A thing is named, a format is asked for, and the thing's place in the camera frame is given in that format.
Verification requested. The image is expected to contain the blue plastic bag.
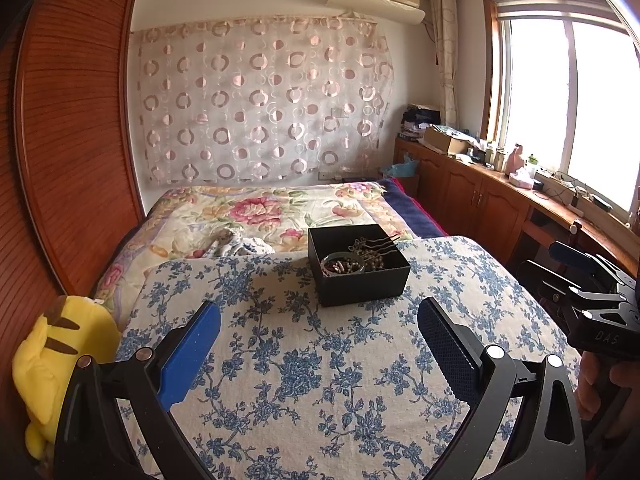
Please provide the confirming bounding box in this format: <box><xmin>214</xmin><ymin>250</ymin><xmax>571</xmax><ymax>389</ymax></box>
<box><xmin>381</xmin><ymin>154</ymin><xmax>420</xmax><ymax>178</ymax></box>

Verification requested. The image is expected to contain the blue floral bed sheet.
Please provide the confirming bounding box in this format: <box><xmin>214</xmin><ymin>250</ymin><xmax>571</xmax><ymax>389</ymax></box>
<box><xmin>115</xmin><ymin>235</ymin><xmax>583</xmax><ymax>480</ymax></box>

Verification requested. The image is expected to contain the wooden-framed window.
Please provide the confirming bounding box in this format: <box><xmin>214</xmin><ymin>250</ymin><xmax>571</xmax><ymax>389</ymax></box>
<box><xmin>482</xmin><ymin>0</ymin><xmax>640</xmax><ymax>221</ymax></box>

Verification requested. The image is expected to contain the person's right forearm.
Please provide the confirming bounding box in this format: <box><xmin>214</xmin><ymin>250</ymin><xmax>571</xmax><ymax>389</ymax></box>
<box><xmin>585</xmin><ymin>400</ymin><xmax>640</xmax><ymax>480</ymax></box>

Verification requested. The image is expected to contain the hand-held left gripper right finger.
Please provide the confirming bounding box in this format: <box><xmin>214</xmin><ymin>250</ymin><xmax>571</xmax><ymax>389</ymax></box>
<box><xmin>416</xmin><ymin>296</ymin><xmax>586</xmax><ymax>480</ymax></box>

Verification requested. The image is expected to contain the beige window curtain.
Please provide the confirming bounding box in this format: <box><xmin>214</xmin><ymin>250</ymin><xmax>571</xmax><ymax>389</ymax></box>
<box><xmin>429</xmin><ymin>0</ymin><xmax>460</xmax><ymax>128</ymax></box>

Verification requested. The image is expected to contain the black jewelry box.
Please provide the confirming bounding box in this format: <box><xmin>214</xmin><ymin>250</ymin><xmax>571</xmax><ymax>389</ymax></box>
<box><xmin>306</xmin><ymin>225</ymin><xmax>412</xmax><ymax>308</ymax></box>

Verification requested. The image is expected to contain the brown bead bracelet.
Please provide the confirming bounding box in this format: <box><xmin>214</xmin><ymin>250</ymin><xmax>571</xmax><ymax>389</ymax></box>
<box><xmin>330</xmin><ymin>255</ymin><xmax>387</xmax><ymax>274</ymax></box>

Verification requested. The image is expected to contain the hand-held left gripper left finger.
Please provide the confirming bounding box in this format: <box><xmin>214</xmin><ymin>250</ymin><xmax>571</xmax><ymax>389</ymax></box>
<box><xmin>54</xmin><ymin>300</ymin><xmax>222</xmax><ymax>480</ymax></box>

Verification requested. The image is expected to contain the cardboard box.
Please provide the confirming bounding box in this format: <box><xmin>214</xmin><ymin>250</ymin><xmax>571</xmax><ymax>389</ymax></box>
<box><xmin>422</xmin><ymin>125</ymin><xmax>471</xmax><ymax>156</ymax></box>

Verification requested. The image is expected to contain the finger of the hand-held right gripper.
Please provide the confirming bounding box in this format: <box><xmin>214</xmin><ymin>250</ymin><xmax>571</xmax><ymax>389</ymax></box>
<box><xmin>549</xmin><ymin>241</ymin><xmax>632</xmax><ymax>301</ymax></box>
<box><xmin>525</xmin><ymin>259</ymin><xmax>583</xmax><ymax>311</ymax></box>

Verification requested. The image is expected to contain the pile of dark clothes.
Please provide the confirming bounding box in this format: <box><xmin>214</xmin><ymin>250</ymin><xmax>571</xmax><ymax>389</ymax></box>
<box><xmin>400</xmin><ymin>104</ymin><xmax>443</xmax><ymax>141</ymax></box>

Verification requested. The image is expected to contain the yellow plush toy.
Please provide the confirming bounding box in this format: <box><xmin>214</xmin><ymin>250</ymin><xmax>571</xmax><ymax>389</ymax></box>
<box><xmin>11</xmin><ymin>295</ymin><xmax>123</xmax><ymax>461</ymax></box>

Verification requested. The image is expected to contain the pink floral blanket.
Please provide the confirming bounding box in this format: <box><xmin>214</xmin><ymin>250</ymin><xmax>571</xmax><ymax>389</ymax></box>
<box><xmin>92</xmin><ymin>182</ymin><xmax>418</xmax><ymax>321</ymax></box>

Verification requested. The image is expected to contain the dark blue blanket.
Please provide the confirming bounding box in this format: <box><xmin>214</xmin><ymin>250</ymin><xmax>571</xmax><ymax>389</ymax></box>
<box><xmin>375</xmin><ymin>177</ymin><xmax>448</xmax><ymax>241</ymax></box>

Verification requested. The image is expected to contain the person's right hand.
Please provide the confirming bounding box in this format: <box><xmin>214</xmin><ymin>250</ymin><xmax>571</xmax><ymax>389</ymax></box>
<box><xmin>575</xmin><ymin>352</ymin><xmax>640</xmax><ymax>423</ymax></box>

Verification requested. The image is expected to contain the crumpled blue floral cloth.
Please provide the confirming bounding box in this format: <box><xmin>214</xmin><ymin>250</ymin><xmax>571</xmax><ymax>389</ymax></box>
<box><xmin>210</xmin><ymin>227</ymin><xmax>276</xmax><ymax>259</ymax></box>

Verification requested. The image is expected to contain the metal hairpin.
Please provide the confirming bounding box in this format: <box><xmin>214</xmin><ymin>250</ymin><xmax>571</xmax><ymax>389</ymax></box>
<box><xmin>349</xmin><ymin>232</ymin><xmax>402</xmax><ymax>257</ymax></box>

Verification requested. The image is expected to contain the pink bottle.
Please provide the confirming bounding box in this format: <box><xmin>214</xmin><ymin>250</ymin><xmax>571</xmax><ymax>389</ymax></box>
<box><xmin>505</xmin><ymin>144</ymin><xmax>526</xmax><ymax>176</ymax></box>

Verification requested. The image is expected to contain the wooden cabinet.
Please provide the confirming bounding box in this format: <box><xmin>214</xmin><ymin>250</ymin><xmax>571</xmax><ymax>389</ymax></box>
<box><xmin>392</xmin><ymin>135</ymin><xmax>640</xmax><ymax>281</ymax></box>

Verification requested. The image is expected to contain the circle-patterned wall cloth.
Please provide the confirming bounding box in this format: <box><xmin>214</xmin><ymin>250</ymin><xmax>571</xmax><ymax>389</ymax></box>
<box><xmin>131</xmin><ymin>14</ymin><xmax>393</xmax><ymax>186</ymax></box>

